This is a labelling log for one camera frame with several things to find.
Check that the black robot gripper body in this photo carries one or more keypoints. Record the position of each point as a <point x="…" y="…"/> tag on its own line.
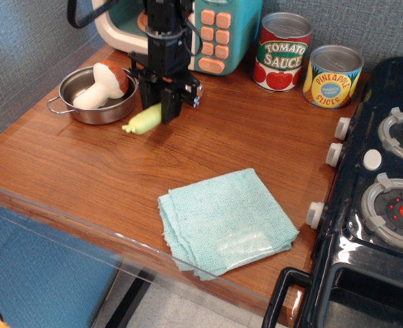
<point x="169" y="33"/>

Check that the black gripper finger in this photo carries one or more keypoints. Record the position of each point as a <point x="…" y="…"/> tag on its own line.
<point x="171" y="105"/>
<point x="150" y="93"/>

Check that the yellow handled metal spoon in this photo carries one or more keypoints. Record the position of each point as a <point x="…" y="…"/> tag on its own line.
<point x="144" y="121"/>

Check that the silver metal pot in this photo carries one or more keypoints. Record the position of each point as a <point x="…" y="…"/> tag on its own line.
<point x="113" y="110"/>

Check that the toy mushroom brown cap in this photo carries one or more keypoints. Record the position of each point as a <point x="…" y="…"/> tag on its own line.
<point x="110" y="82"/>

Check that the teal toy microwave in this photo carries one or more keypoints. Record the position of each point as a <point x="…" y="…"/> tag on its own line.
<point x="224" y="31"/>

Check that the tomato sauce can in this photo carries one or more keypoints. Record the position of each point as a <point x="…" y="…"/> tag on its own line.
<point x="283" y="43"/>

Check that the light blue folded cloth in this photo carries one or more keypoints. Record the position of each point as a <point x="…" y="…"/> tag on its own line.
<point x="223" y="223"/>

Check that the pineapple slices can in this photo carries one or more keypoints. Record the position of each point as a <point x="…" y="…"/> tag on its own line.
<point x="332" y="76"/>

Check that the clear acrylic barrier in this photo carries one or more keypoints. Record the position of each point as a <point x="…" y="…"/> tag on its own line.
<point x="59" y="271"/>

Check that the black toy stove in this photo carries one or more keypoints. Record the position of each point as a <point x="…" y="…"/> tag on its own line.
<point x="357" y="275"/>

